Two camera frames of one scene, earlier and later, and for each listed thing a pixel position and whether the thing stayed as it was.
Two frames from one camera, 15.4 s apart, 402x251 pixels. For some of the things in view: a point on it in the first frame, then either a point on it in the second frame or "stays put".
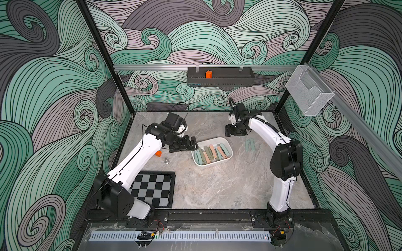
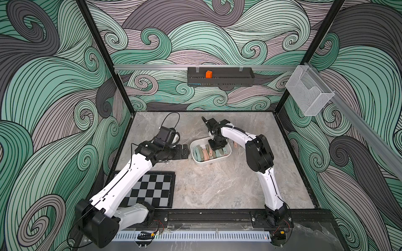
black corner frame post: [107, 58] stays put
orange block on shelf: [209, 74] stays put
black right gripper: [231, 131] -> [215, 147]
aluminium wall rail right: [366, 128] stays put
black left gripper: [185, 146] -> [178, 155]
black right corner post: [314, 46] stays put
